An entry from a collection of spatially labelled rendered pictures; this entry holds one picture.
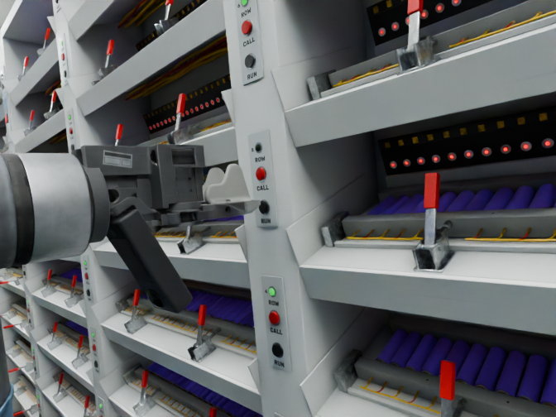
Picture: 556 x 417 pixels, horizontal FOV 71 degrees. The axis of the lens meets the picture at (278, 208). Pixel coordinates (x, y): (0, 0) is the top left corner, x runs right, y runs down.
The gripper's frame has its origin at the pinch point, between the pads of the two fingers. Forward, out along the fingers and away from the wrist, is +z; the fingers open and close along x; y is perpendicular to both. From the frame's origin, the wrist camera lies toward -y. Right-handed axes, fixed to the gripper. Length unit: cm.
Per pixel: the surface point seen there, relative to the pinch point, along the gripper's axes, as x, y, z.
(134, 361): 65, -38, 10
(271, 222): -1.1, -2.0, 2.3
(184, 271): 23.7, -10.3, 3.5
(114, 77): 42, 29, 3
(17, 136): 135, 33, 4
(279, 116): -3.9, 10.9, 2.5
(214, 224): 21.0, -2.7, 9.0
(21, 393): 188, -81, 5
